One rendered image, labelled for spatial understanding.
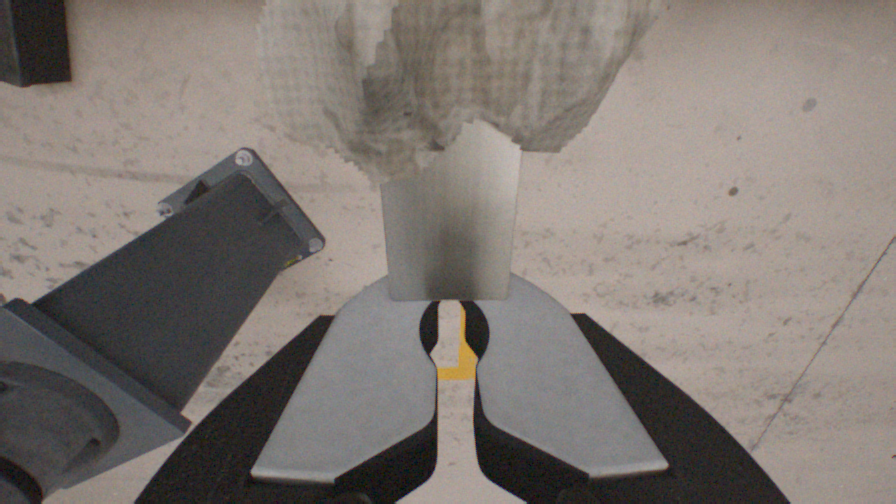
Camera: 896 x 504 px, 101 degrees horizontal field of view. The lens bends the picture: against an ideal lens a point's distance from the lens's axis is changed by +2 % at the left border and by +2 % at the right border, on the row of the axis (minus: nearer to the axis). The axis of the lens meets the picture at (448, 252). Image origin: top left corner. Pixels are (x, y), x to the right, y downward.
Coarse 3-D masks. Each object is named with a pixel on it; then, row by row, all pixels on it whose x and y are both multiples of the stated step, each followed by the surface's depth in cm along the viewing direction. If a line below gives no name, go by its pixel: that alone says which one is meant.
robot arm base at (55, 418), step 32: (0, 384) 43; (32, 384) 43; (64, 384) 45; (0, 416) 40; (32, 416) 42; (64, 416) 44; (96, 416) 46; (0, 448) 39; (32, 448) 41; (64, 448) 44; (96, 448) 48; (32, 480) 41; (64, 480) 45
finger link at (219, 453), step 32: (320, 320) 9; (288, 352) 8; (256, 384) 7; (288, 384) 7; (224, 416) 6; (256, 416) 6; (192, 448) 6; (224, 448) 6; (256, 448) 6; (160, 480) 5; (192, 480) 5; (224, 480) 5
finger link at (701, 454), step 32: (576, 320) 9; (608, 352) 8; (640, 384) 7; (672, 384) 7; (640, 416) 6; (672, 416) 6; (704, 416) 6; (672, 448) 6; (704, 448) 6; (736, 448) 6; (640, 480) 5; (672, 480) 5; (704, 480) 5; (736, 480) 5; (768, 480) 5
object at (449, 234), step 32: (480, 128) 7; (448, 160) 8; (480, 160) 8; (512, 160) 8; (384, 192) 8; (416, 192) 8; (448, 192) 8; (480, 192) 8; (512, 192) 8; (384, 224) 8; (416, 224) 8; (448, 224) 8; (480, 224) 8; (512, 224) 8; (416, 256) 9; (448, 256) 9; (480, 256) 9; (416, 288) 9; (448, 288) 9; (480, 288) 9
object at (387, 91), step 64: (320, 0) 5; (384, 0) 5; (448, 0) 6; (512, 0) 6; (576, 0) 5; (640, 0) 6; (320, 64) 6; (384, 64) 5; (448, 64) 6; (512, 64) 6; (576, 64) 6; (320, 128) 7; (384, 128) 6; (448, 128) 7; (512, 128) 7; (576, 128) 7
